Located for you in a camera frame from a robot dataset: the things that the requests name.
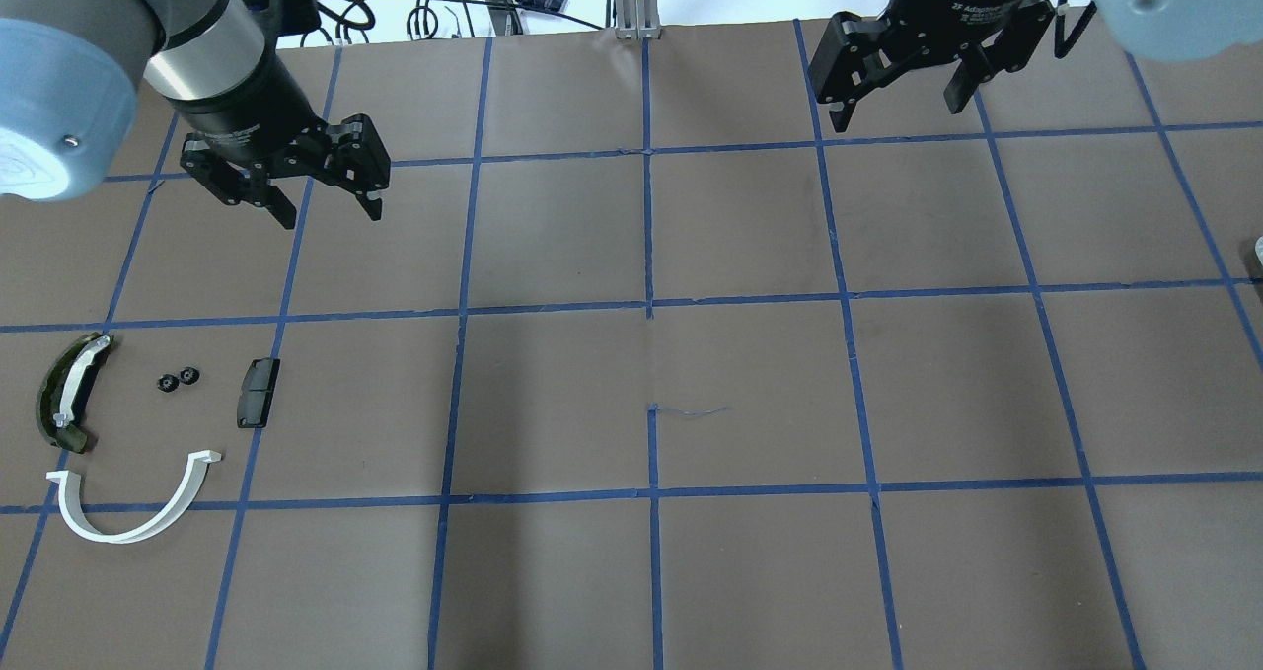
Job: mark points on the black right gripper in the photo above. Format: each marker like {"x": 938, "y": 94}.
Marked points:
{"x": 972, "y": 1}

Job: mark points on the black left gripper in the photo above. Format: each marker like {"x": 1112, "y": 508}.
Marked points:
{"x": 249, "y": 100}

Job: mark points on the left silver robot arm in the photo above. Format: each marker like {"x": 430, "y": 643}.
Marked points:
{"x": 71, "y": 71}

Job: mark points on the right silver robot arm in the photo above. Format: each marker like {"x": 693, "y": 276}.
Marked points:
{"x": 1169, "y": 30}

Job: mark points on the black brake pad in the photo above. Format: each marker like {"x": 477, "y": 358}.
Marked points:
{"x": 256, "y": 392}

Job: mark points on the dark curved brake shoe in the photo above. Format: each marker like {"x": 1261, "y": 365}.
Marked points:
{"x": 64, "y": 391}

